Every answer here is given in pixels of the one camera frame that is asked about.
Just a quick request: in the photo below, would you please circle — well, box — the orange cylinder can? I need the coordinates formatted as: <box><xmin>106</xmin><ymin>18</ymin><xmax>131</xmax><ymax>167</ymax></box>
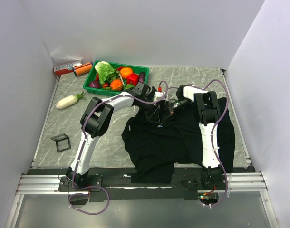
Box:
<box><xmin>73</xmin><ymin>62</ymin><xmax>93</xmax><ymax>76</ymax></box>

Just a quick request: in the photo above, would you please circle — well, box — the green toy lettuce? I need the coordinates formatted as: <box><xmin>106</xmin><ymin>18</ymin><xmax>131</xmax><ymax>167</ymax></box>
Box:
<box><xmin>94</xmin><ymin>61</ymin><xmax>119</xmax><ymax>84</ymax></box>

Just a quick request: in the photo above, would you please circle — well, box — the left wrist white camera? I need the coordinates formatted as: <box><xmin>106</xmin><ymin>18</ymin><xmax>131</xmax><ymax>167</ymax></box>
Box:
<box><xmin>153</xmin><ymin>87</ymin><xmax>166</xmax><ymax>103</ymax></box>

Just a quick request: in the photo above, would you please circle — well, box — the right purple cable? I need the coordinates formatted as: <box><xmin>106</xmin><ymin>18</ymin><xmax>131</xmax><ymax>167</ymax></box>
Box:
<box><xmin>167</xmin><ymin>79</ymin><xmax>230</xmax><ymax>209</ymax></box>

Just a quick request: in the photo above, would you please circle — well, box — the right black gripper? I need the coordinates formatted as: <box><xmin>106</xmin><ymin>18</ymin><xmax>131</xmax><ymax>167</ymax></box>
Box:
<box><xmin>161</xmin><ymin>98</ymin><xmax>192</xmax><ymax>125</ymax></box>

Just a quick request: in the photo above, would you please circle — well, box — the purple toy onion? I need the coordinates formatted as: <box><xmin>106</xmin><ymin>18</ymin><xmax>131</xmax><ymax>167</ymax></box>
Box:
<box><xmin>88</xmin><ymin>80</ymin><xmax>101</xmax><ymax>89</ymax></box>

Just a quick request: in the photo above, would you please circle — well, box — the red toy bell pepper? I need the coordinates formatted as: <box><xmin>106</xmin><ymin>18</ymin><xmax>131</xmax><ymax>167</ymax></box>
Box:
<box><xmin>126</xmin><ymin>73</ymin><xmax>139</xmax><ymax>86</ymax></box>

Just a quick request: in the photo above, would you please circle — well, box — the white toy radish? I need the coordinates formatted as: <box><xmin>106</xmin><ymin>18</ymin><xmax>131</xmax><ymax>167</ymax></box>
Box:
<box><xmin>56</xmin><ymin>92</ymin><xmax>86</xmax><ymax>110</ymax></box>

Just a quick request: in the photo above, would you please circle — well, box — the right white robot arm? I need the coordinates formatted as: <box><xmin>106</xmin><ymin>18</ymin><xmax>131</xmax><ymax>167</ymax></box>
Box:
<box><xmin>162</xmin><ymin>85</ymin><xmax>228</xmax><ymax>190</ymax></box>

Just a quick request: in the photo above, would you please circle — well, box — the purple toy eggplant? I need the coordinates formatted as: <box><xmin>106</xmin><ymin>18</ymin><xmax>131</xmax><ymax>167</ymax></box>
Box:
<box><xmin>139</xmin><ymin>72</ymin><xmax>146</xmax><ymax>83</ymax></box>

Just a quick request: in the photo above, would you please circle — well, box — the green plastic crate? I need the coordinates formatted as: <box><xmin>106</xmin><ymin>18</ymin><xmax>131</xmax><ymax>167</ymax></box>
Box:
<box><xmin>83</xmin><ymin>60</ymin><xmax>149</xmax><ymax>96</ymax></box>

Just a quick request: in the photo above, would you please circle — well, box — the orange toy pumpkin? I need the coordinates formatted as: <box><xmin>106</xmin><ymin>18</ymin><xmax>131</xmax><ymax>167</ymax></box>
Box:
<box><xmin>110</xmin><ymin>79</ymin><xmax>123</xmax><ymax>91</ymax></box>

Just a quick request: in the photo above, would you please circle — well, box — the black t-shirt garment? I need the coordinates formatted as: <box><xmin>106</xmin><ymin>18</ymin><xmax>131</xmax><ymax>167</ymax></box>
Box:
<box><xmin>121</xmin><ymin>86</ymin><xmax>236</xmax><ymax>184</ymax></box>

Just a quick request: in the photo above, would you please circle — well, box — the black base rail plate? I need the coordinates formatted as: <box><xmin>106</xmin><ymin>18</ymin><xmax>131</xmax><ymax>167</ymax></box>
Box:
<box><xmin>58</xmin><ymin>168</ymin><xmax>227</xmax><ymax>204</ymax></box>

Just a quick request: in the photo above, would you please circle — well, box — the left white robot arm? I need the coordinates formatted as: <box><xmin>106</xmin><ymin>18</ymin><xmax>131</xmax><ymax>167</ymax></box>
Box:
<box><xmin>66</xmin><ymin>81</ymin><xmax>168</xmax><ymax>191</ymax></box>

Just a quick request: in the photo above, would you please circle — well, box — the small black stand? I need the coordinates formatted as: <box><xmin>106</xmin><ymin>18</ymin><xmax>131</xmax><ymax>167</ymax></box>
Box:
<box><xmin>50</xmin><ymin>133</ymin><xmax>71</xmax><ymax>153</ymax></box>

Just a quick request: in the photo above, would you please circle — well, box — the orange toy fruit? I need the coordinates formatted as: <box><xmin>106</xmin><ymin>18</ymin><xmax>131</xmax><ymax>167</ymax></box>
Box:
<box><xmin>120</xmin><ymin>67</ymin><xmax>133</xmax><ymax>79</ymax></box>

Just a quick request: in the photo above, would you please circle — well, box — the red white box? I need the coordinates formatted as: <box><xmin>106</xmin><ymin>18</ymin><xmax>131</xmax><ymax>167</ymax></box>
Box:
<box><xmin>53</xmin><ymin>60</ymin><xmax>82</xmax><ymax>76</ymax></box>

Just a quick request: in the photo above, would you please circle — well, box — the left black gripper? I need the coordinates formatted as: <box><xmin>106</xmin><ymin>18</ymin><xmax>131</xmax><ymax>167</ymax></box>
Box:
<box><xmin>138</xmin><ymin>97</ymin><xmax>161</xmax><ymax>124</ymax></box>

